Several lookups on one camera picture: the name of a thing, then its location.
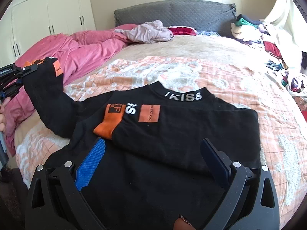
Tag black orange IKISS sweater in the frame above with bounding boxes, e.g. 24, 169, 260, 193
23, 58, 261, 229

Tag pile of mixed clothes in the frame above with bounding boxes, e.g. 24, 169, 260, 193
230, 14, 306, 99

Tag left hand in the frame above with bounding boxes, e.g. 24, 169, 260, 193
0, 97, 11, 133

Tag right hand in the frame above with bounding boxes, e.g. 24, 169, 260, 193
173, 214, 196, 230

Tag pink duvet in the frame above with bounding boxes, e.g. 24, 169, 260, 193
5, 29, 129, 156

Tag cream wardrobe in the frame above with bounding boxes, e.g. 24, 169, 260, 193
1, 0, 96, 66

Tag orange white patterned blanket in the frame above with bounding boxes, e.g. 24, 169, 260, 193
14, 55, 307, 225

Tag beige bed sheet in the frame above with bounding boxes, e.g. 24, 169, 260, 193
120, 34, 272, 64

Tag mauve crumpled garment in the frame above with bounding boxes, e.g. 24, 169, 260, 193
115, 20, 174, 44

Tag blue patterned pillow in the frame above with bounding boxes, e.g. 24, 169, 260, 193
197, 30, 220, 36

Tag grey quilted headboard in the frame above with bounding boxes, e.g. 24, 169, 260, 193
113, 0, 237, 36

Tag cream curtain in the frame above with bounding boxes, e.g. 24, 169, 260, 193
264, 0, 306, 71

